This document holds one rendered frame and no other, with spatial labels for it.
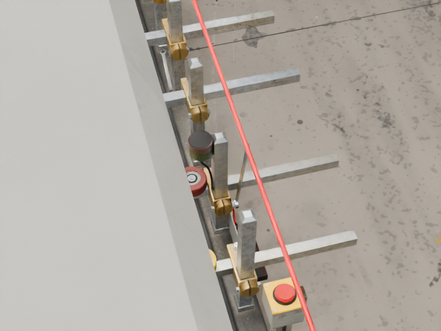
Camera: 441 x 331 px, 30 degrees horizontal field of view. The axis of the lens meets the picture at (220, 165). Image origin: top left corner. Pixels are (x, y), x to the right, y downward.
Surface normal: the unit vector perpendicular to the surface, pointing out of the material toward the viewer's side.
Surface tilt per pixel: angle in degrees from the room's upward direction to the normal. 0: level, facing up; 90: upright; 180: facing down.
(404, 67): 0
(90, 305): 0
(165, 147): 61
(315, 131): 0
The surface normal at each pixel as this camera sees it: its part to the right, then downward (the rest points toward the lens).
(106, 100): 0.00, -0.60
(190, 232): 0.84, -0.47
